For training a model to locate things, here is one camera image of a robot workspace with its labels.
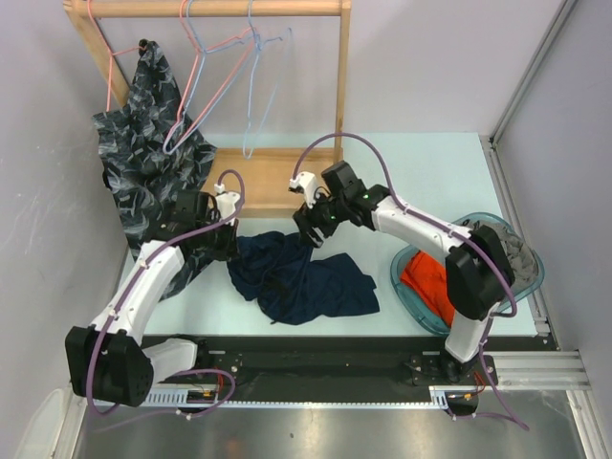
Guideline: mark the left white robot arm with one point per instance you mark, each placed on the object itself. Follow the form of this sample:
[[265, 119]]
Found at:
[[106, 359]]

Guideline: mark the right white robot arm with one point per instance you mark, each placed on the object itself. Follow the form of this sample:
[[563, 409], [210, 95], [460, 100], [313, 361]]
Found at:
[[478, 273]]

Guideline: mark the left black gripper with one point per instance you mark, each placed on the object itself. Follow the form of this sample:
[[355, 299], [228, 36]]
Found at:
[[229, 250]]

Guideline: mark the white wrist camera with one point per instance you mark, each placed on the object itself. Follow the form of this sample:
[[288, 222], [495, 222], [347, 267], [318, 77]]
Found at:
[[305, 183], [227, 203]]

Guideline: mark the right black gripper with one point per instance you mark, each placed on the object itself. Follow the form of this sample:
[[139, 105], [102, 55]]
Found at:
[[306, 218]]

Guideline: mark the grey shorts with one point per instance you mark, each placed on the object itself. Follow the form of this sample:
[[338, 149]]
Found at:
[[521, 257]]

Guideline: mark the teal plastic basket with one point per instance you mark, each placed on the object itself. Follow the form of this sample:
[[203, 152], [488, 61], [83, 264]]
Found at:
[[416, 307]]

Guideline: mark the navy blue shorts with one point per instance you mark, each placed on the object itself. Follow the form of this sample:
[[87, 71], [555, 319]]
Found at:
[[278, 272]]

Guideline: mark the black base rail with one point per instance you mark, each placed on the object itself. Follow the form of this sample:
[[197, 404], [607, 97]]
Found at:
[[354, 370]]

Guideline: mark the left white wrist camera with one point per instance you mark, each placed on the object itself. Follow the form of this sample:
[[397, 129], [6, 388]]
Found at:
[[227, 203]]

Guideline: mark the wooden clothes rack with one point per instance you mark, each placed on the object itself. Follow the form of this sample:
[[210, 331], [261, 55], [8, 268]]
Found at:
[[268, 173]]

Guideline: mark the dark leaf-pattern shorts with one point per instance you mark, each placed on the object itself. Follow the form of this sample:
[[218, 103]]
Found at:
[[143, 180]]

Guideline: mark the pink hanger holding patterned shorts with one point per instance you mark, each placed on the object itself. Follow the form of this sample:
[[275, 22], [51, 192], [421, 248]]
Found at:
[[110, 53]]

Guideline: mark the orange shorts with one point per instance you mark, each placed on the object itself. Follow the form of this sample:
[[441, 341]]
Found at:
[[428, 280]]

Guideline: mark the aluminium frame post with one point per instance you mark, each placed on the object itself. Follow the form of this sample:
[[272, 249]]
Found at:
[[544, 47]]

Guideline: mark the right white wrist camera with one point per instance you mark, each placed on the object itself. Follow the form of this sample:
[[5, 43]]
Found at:
[[305, 183]]

